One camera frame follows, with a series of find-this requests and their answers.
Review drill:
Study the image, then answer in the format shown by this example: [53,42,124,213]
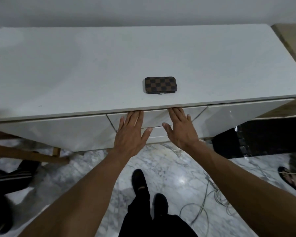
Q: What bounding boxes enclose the person's left hand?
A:
[113,110,153,159]

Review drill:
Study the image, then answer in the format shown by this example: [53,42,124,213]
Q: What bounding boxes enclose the person's right hand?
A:
[162,107,202,152]

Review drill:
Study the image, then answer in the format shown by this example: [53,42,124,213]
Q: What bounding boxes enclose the white cabinet drawer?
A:
[107,106,208,144]

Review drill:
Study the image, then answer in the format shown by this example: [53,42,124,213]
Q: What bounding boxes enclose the person's left forearm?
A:
[18,148,134,237]

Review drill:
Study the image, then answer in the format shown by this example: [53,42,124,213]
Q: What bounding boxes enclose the person's right forearm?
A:
[185,141,296,237]

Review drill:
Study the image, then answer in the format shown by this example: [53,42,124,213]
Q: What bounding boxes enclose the brown checkered case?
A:
[145,77,176,94]

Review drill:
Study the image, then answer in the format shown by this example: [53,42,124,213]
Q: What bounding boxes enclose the person's black left shoe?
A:
[131,169,148,195]

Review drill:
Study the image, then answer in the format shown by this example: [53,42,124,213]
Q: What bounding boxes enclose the person's black shoe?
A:
[131,169,148,195]
[153,193,169,218]

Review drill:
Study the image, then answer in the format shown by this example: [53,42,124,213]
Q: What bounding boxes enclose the white glossy cabinet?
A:
[0,24,296,153]

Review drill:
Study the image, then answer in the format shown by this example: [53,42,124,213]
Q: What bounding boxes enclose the person's black right shoe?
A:
[153,193,169,218]

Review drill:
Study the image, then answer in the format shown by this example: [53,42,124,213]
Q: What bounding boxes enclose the black low furniture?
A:
[212,118,296,160]

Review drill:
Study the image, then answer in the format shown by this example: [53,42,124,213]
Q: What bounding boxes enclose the person's black trousers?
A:
[118,185,200,237]

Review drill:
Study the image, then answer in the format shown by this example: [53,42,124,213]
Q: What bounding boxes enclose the black sandal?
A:
[277,166,296,196]

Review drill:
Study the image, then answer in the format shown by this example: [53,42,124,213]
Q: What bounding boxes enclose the tangled white floor cables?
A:
[203,170,238,217]

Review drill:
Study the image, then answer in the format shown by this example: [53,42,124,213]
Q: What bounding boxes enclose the grey looped floor cable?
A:
[179,180,210,237]

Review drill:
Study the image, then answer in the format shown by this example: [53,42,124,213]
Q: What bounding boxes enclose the wooden chair frame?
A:
[0,128,71,166]

